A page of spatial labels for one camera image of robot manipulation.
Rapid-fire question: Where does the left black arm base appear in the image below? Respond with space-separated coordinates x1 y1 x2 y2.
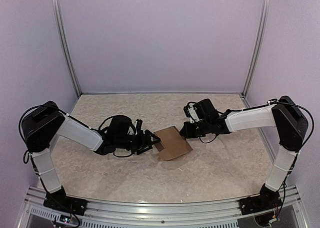
43 186 88 216

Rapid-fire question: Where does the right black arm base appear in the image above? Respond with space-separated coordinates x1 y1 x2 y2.
239 184 283 215

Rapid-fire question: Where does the left aluminium corner post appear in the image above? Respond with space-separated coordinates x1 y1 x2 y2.
52 0 82 98

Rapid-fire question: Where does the brown cardboard box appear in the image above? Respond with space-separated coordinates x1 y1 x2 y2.
154 126 193 161

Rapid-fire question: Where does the aluminium corner post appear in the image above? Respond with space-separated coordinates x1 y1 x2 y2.
241 0 271 99
52 0 82 98

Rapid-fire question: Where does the front aluminium frame rail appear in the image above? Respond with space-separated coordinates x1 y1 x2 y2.
17 187 308 228

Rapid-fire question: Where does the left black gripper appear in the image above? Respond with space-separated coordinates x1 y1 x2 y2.
115 130 161 155

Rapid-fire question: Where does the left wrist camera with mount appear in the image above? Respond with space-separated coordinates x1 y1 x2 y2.
135 119 143 132

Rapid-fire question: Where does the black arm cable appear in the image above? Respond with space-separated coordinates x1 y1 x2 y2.
98 115 118 133
269 99 315 148

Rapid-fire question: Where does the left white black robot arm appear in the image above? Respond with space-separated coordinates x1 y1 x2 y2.
18 101 161 210

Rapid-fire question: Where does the right aluminium corner post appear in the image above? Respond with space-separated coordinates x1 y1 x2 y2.
241 0 271 99

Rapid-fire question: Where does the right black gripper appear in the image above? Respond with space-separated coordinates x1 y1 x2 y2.
179 118 211 138

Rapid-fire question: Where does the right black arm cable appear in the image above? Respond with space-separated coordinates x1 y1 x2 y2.
269 99 315 148

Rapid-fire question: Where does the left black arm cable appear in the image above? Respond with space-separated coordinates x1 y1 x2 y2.
98 115 118 133

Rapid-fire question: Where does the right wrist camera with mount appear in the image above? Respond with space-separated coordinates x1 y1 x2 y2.
183 101 200 123

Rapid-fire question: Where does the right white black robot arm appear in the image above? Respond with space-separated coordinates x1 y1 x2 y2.
179 96 309 210

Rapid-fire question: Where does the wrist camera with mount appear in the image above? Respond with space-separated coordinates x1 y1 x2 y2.
183 101 200 123
135 119 143 132

